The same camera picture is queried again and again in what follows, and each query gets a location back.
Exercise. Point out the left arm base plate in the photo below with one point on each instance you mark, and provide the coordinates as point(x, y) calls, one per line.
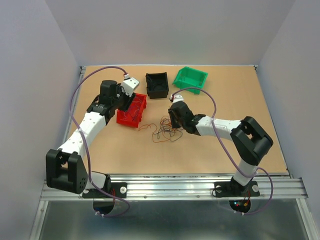
point(118, 189)

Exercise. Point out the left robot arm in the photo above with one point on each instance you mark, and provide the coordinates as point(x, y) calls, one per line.
point(65, 168)

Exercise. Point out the aluminium left side rail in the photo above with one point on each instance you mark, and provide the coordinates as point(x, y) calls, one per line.
point(43, 202)

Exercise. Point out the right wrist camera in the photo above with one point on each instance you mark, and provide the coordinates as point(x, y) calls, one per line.
point(174, 98)

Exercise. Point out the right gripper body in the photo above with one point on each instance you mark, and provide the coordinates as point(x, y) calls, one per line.
point(176, 122)

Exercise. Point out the green plastic bin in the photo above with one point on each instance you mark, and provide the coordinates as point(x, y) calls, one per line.
point(188, 77)

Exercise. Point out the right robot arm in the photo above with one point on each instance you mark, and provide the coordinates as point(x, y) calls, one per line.
point(251, 141)

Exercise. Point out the red plastic bin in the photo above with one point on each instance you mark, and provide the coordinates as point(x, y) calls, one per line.
point(133, 116)

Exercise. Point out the aluminium front rail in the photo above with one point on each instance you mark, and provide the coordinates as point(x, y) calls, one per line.
point(182, 187)

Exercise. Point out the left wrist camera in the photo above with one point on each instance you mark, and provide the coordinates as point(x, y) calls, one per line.
point(130, 84)

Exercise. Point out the black plastic bin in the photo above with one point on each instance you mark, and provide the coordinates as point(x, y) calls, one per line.
point(157, 86)

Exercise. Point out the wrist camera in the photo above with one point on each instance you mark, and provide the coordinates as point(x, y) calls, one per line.
point(174, 98)
point(130, 84)

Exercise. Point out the aluminium rail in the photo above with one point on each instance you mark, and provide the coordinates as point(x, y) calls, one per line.
point(43, 202)
point(182, 187)

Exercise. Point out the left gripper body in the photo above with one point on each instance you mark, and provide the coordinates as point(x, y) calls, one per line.
point(123, 101)

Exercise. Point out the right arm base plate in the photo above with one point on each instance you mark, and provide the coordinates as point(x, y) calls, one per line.
point(225, 190)

